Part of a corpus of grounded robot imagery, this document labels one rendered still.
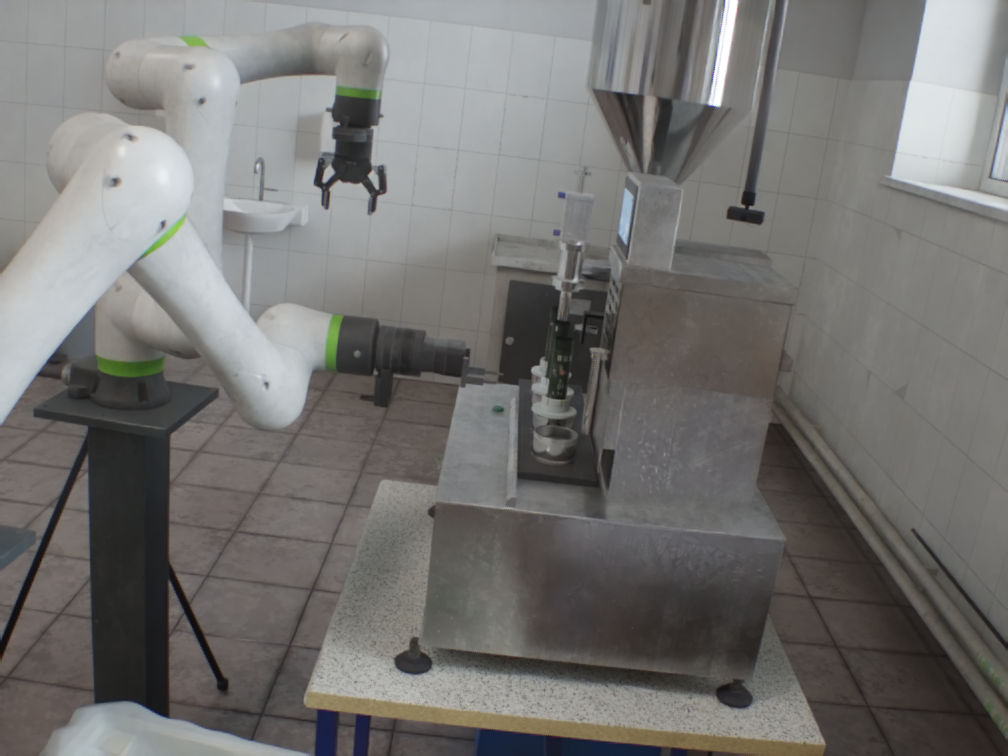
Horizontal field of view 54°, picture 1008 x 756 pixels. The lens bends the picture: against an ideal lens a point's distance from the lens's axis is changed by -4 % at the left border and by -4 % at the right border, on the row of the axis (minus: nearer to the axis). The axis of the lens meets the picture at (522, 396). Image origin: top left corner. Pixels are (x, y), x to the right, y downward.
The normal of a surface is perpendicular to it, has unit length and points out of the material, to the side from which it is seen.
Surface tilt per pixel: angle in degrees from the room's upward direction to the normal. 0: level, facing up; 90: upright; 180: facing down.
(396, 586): 0
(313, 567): 0
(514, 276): 90
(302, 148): 90
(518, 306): 90
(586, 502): 0
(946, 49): 90
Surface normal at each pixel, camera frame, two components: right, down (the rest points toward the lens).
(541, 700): 0.12, -0.95
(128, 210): 0.48, 0.32
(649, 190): 0.00, 0.29
